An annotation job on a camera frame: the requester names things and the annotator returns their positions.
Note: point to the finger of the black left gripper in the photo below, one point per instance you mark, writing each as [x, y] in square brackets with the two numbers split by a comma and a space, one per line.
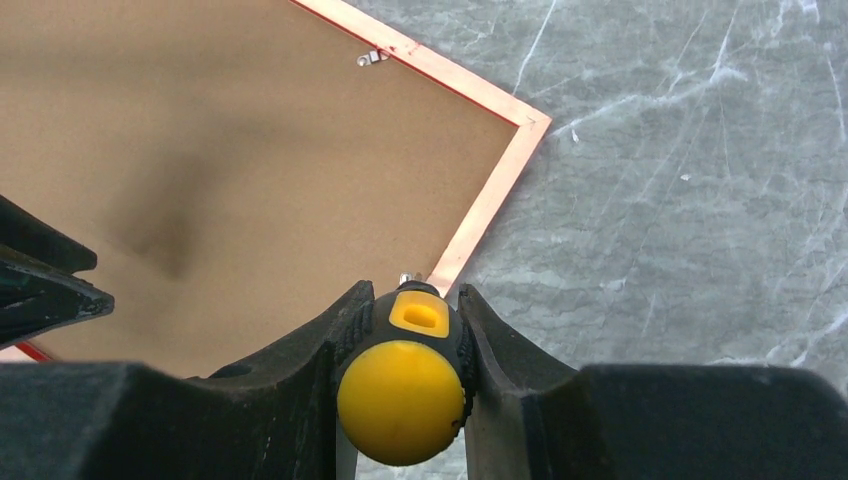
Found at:
[28, 235]
[37, 298]

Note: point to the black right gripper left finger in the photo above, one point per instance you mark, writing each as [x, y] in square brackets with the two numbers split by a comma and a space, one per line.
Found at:
[270, 415]

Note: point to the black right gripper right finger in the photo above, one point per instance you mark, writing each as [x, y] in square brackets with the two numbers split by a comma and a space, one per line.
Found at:
[535, 417]

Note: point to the yellow black screwdriver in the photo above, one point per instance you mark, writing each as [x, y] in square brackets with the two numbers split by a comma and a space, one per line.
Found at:
[406, 375]

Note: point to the red picture frame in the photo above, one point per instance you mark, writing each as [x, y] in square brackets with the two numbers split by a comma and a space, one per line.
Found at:
[490, 185]

